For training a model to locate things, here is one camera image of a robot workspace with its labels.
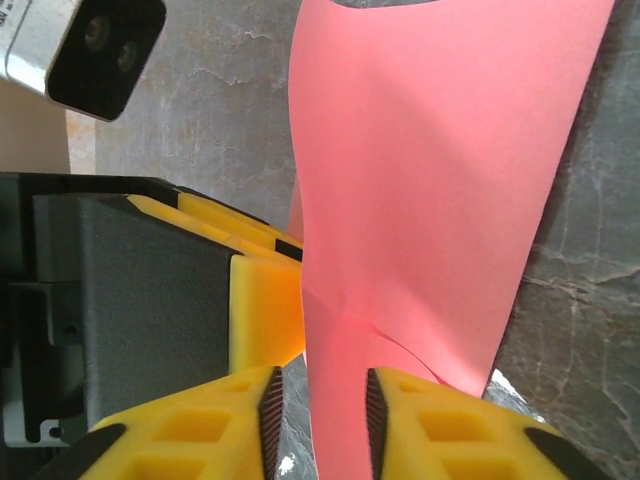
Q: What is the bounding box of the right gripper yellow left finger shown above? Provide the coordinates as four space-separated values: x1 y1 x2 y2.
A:
29 366 284 480

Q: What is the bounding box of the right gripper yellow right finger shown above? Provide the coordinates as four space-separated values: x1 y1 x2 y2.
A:
365 368 616 480

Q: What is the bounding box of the pink paper sheet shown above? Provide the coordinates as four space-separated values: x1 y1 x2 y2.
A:
287 0 619 480

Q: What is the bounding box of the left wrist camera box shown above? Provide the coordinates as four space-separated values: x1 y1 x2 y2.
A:
0 0 169 124

